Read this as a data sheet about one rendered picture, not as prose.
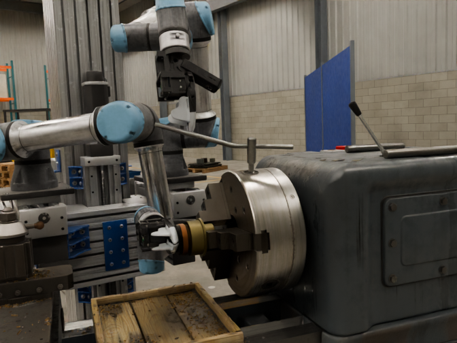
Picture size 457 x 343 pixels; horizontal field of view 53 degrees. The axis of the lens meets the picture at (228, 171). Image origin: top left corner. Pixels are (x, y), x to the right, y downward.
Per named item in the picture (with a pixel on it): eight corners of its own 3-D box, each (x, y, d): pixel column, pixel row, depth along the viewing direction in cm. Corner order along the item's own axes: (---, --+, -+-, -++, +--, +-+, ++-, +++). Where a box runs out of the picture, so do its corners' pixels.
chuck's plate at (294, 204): (251, 256, 137) (256, 154, 129) (302, 313, 109) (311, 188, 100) (241, 257, 136) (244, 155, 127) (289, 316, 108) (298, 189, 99)
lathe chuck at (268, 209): (241, 257, 136) (244, 155, 127) (289, 316, 108) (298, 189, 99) (212, 261, 133) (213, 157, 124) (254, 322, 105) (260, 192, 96)
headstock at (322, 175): (402, 252, 166) (402, 145, 162) (528, 297, 121) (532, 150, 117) (252, 276, 146) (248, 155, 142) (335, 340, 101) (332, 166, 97)
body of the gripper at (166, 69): (158, 104, 114) (153, 59, 116) (190, 104, 117) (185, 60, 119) (163, 94, 107) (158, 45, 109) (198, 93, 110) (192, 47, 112)
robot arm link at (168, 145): (156, 150, 185) (154, 116, 184) (188, 148, 185) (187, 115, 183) (149, 152, 174) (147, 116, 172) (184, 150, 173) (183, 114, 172)
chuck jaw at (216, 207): (238, 224, 119) (228, 184, 124) (243, 216, 115) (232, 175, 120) (197, 229, 115) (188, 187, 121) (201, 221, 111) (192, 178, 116)
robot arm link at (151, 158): (132, 107, 151) (158, 250, 154) (117, 106, 140) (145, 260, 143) (164, 101, 148) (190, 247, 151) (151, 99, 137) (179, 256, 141)
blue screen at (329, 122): (289, 184, 1006) (286, 75, 982) (325, 182, 1004) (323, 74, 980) (324, 224, 596) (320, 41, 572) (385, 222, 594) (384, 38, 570)
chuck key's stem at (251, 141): (255, 182, 114) (256, 137, 110) (255, 184, 111) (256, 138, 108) (246, 182, 114) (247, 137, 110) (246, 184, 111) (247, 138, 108)
